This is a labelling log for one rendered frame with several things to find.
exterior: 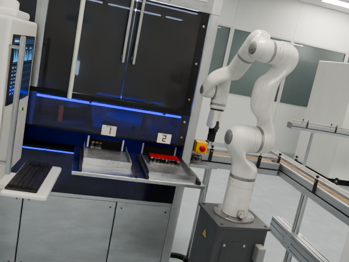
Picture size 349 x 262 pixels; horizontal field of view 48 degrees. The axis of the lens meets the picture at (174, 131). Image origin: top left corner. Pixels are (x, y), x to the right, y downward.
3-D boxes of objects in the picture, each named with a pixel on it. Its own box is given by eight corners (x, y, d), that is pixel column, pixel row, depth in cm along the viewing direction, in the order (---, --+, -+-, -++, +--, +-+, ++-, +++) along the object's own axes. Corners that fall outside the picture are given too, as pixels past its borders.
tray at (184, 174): (140, 158, 237) (141, 153, 236) (181, 164, 243) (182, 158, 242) (147, 178, 204) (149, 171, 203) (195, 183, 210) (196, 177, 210)
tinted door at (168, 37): (120, 100, 231) (138, -3, 220) (190, 110, 241) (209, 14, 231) (121, 100, 230) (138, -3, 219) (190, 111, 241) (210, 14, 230)
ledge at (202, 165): (184, 160, 261) (185, 157, 261) (202, 162, 264) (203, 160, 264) (189, 167, 248) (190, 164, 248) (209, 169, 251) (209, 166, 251)
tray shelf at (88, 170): (74, 148, 238) (75, 145, 237) (184, 162, 255) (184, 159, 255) (71, 174, 192) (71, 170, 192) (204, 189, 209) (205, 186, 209)
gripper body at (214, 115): (207, 104, 210) (203, 125, 212) (213, 107, 200) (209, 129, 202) (220, 107, 212) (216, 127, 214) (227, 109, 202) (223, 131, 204)
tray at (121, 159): (83, 146, 239) (84, 141, 238) (125, 152, 245) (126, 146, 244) (82, 163, 206) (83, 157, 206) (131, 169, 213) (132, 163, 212)
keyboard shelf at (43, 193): (9, 164, 214) (9, 159, 213) (61, 171, 218) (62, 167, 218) (-21, 194, 170) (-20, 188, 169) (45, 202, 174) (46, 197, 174)
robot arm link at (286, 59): (231, 146, 180) (260, 149, 186) (245, 156, 169) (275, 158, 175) (260, 37, 168) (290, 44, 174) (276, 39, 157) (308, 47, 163)
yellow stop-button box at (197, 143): (192, 149, 253) (194, 139, 251) (202, 151, 254) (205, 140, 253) (195, 153, 246) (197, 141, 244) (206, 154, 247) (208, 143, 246)
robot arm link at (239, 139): (260, 182, 175) (272, 131, 171) (225, 180, 168) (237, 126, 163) (246, 173, 186) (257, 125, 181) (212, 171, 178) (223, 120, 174)
